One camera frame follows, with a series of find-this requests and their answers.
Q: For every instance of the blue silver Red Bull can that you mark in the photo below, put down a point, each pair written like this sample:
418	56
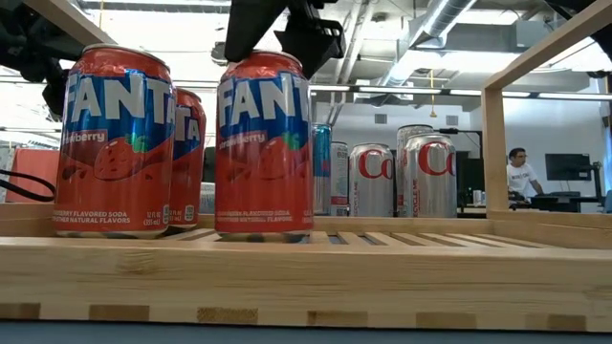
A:
321	167

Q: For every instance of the orange panel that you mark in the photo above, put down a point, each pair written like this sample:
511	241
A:
31	167

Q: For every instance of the slatted wooden shelf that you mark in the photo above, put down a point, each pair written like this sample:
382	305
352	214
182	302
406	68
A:
382	277

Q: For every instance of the person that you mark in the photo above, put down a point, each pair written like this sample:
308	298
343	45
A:
521	177

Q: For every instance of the silver ventilation duct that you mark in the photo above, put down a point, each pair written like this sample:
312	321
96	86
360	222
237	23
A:
442	19

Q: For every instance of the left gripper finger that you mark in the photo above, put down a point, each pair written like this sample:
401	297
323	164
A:
56	93

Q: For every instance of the silver Diet Coke can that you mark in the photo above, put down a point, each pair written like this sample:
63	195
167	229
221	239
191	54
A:
430	179
371	184

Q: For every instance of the dark desk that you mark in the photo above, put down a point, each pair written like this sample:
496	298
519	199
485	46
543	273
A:
564	200

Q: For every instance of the black monitor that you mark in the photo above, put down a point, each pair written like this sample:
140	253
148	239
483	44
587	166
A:
567	167

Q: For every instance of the red Fanta strawberry can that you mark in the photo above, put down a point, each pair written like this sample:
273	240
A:
263	157
191	157
115	153

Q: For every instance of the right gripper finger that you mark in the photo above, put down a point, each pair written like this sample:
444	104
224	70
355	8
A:
253	28
318	48

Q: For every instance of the blue table mat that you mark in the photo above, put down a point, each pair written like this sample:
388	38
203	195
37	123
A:
306	338

